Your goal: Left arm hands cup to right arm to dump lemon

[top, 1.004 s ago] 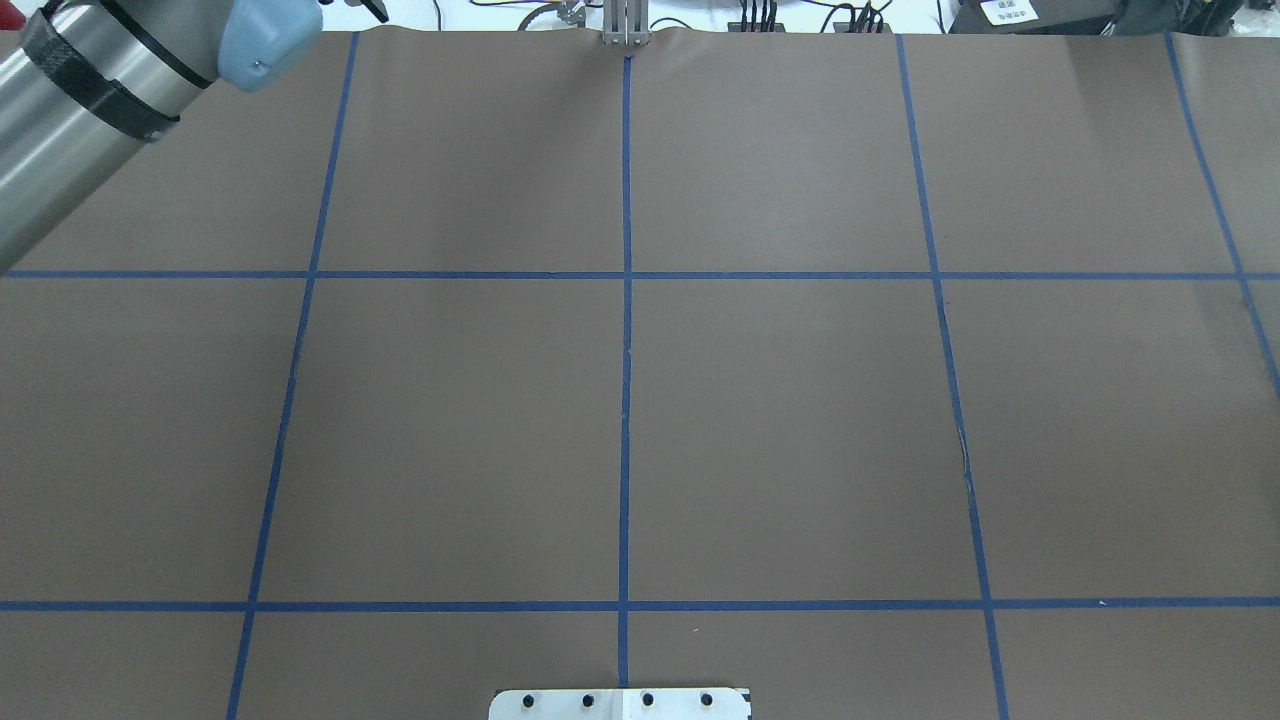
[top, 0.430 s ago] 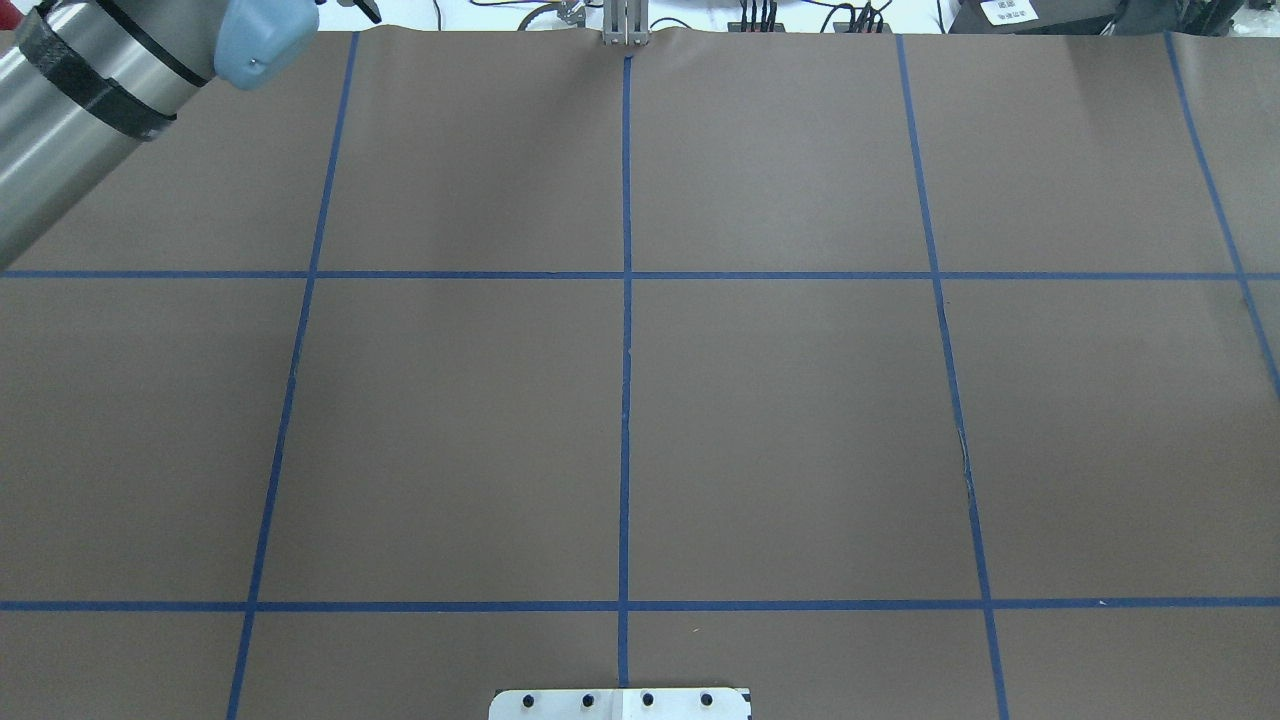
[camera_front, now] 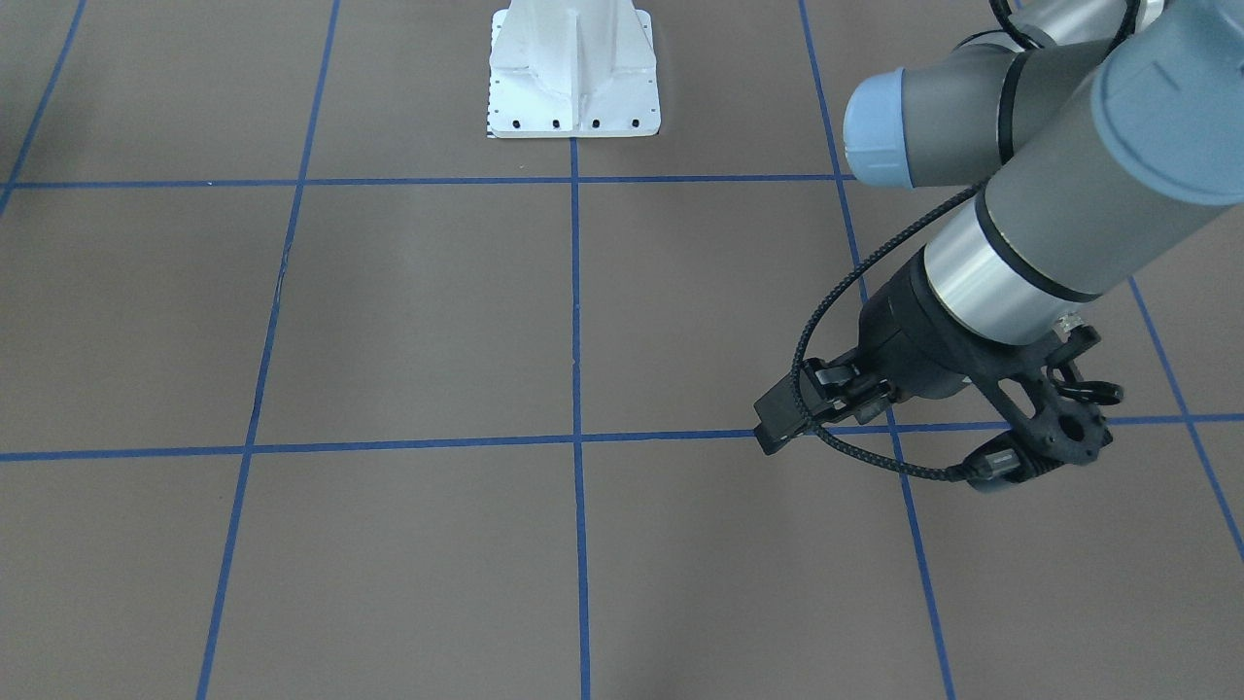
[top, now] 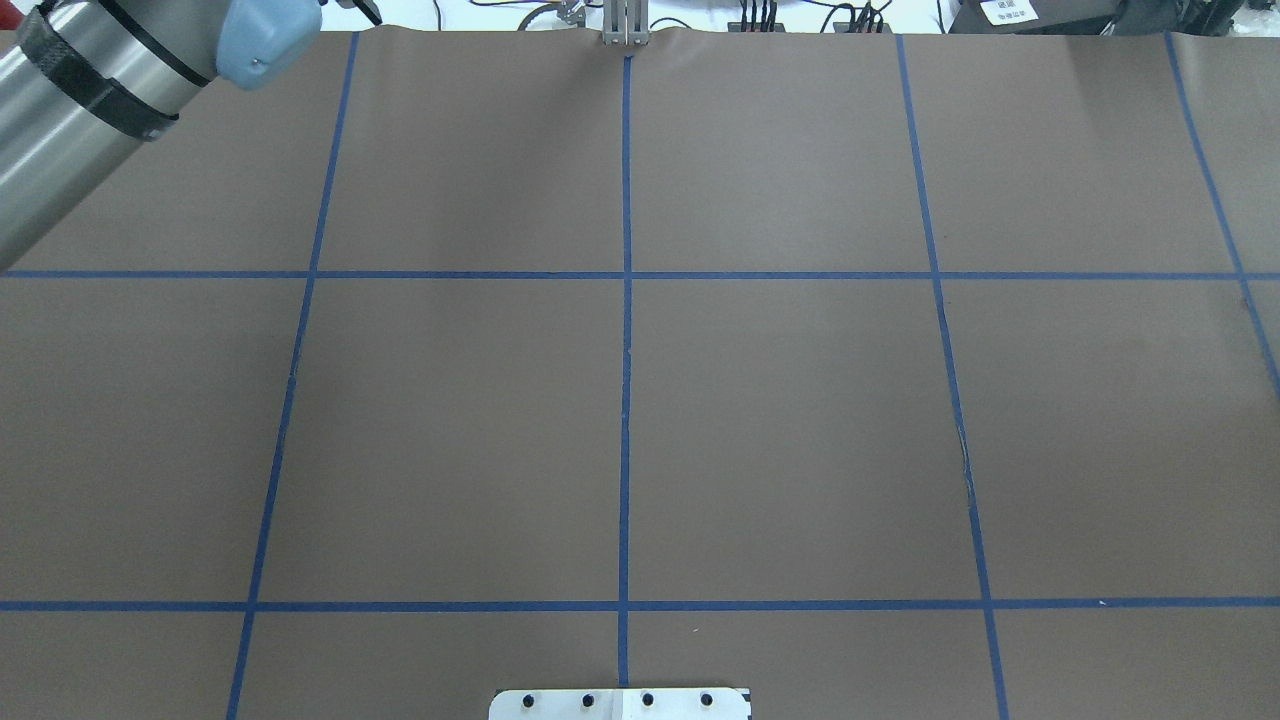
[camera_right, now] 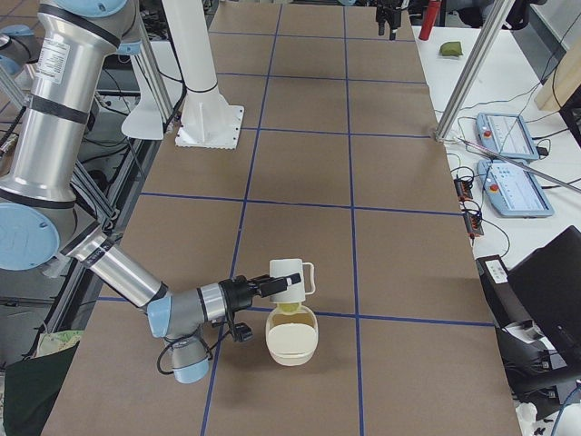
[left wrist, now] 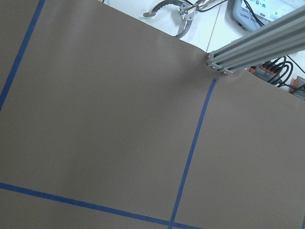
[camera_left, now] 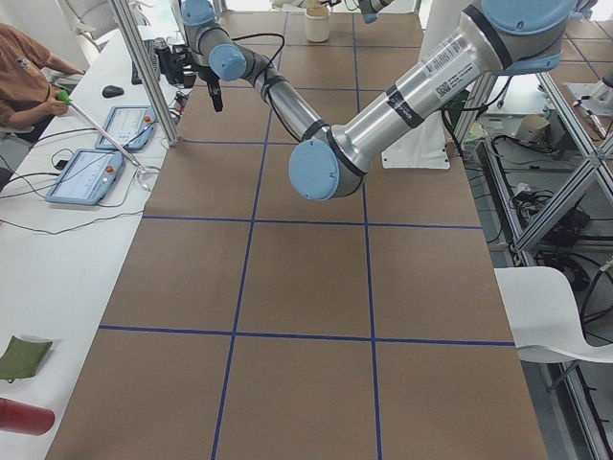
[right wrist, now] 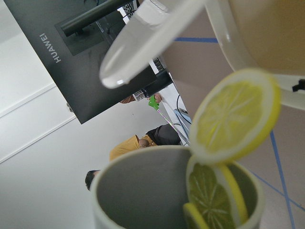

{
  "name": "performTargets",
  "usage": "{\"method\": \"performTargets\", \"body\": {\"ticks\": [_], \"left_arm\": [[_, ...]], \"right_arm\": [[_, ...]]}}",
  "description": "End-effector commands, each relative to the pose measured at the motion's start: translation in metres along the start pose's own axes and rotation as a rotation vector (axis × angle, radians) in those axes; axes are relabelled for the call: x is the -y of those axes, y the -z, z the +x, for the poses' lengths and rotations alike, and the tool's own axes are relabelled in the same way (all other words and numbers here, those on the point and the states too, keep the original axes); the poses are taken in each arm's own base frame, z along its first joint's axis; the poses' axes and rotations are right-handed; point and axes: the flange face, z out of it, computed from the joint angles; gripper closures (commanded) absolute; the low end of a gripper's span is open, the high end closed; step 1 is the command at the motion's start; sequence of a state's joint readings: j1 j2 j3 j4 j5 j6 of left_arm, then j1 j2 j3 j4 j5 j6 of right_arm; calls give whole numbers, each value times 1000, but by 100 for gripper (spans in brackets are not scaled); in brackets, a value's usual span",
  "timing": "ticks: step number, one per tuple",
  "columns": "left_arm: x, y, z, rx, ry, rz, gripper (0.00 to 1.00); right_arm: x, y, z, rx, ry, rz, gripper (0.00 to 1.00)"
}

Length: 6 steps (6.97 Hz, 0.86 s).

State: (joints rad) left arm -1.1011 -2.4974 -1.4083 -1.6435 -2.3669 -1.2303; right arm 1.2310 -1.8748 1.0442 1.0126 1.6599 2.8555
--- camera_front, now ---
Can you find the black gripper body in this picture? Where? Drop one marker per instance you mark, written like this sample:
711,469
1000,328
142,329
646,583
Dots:
912,342

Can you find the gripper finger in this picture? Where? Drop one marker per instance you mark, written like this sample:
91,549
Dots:
779,418
840,390

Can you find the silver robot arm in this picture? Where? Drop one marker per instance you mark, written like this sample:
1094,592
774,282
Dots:
1088,139

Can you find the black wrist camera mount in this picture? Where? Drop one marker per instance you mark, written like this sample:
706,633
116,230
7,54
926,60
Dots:
1053,412

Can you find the white camera stand post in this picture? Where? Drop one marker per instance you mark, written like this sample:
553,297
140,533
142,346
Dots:
572,69

